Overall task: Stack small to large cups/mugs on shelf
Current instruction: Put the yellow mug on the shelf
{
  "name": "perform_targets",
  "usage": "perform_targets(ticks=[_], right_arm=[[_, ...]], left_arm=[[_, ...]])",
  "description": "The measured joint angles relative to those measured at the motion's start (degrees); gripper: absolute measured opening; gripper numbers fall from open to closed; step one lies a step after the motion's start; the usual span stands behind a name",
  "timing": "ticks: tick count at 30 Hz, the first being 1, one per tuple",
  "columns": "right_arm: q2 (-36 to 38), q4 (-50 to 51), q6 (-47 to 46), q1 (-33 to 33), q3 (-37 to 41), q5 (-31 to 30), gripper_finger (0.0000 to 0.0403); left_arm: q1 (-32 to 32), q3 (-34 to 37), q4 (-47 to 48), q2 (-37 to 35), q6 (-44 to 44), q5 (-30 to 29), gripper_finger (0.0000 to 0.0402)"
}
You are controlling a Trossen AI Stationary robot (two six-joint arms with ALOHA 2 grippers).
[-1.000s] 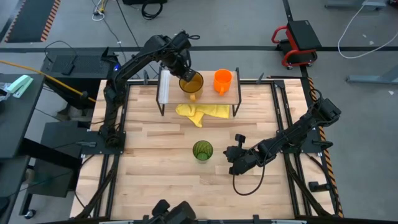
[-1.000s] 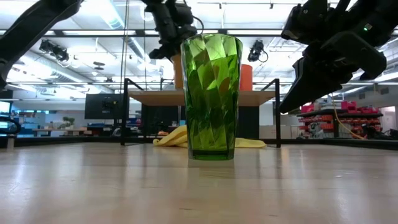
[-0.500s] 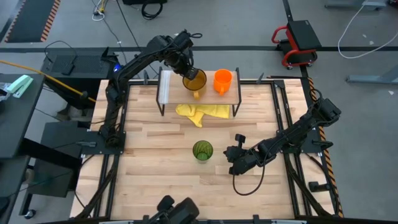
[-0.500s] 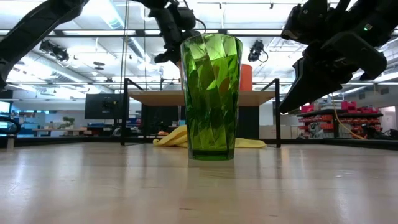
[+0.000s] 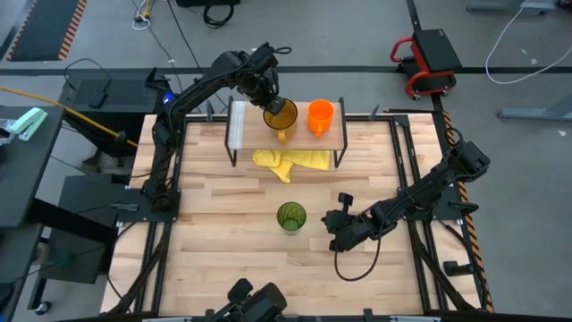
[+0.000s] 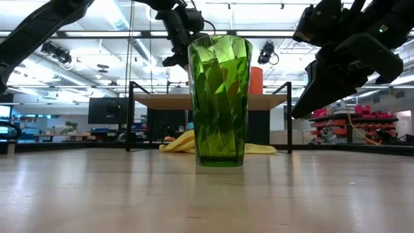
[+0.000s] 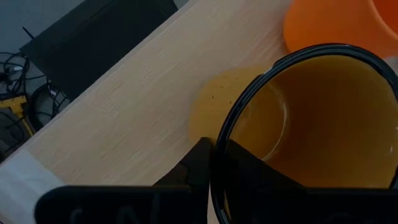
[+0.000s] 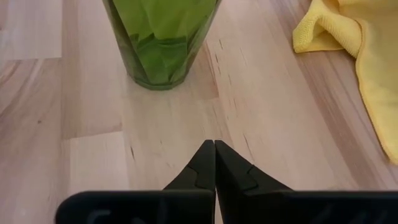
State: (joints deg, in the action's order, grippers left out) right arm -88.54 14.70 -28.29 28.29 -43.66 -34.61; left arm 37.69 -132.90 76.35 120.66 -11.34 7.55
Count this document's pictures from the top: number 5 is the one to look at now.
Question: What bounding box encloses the black handheld camera gimbal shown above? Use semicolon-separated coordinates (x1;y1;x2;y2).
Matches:
209;276;290;322

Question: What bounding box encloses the black desk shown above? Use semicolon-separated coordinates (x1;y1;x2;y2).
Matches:
0;105;66;229

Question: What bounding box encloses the orange plastic mug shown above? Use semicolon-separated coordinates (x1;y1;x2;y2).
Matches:
307;98;336;138

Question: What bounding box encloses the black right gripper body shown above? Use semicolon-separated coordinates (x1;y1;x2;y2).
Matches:
343;201;389;251

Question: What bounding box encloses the grey metal floor beam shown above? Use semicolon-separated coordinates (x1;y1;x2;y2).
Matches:
497;91;572;122
467;0;558;14

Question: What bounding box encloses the coiled white cable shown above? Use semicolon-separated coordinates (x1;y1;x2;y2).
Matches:
130;0;157;31

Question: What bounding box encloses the wooden shelf with black frame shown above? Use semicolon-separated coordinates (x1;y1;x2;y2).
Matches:
224;96;349;169

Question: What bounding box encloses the red and black rolling stool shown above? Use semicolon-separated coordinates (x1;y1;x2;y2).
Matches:
390;28;464;101

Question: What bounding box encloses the amber translucent mug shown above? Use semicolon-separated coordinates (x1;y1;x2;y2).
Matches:
262;98;299;145

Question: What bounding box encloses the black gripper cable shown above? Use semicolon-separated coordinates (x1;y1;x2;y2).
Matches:
332;232;382;283

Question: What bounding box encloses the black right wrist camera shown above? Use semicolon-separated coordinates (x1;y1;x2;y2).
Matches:
337;191;355;216

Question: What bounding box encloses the black hazard-striped floor mat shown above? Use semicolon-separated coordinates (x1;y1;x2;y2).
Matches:
0;0;88;63

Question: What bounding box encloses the yellow cable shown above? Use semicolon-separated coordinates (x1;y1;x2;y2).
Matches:
0;85;139;148

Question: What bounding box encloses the mint green stapler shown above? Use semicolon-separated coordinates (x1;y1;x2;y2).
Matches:
9;106;49;142

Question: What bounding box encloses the long white cable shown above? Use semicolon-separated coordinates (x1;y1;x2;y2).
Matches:
484;0;572;86

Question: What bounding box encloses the yellow cloth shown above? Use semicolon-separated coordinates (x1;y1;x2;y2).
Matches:
251;148;332;184

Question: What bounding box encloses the black computer case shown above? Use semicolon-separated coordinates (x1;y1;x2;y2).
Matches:
58;66;173;157

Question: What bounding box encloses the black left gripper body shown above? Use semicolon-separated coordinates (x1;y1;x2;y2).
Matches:
244;62;281;107

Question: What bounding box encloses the black low cart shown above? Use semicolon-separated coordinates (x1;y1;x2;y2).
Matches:
26;173;120;314

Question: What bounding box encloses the green ribbed glass cup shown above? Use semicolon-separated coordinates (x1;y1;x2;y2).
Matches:
276;200;307;237

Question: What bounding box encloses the coiled black cable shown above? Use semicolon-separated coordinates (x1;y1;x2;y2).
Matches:
203;0;236;30

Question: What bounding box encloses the black aluminium table frame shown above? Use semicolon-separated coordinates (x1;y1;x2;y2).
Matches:
106;106;492;322

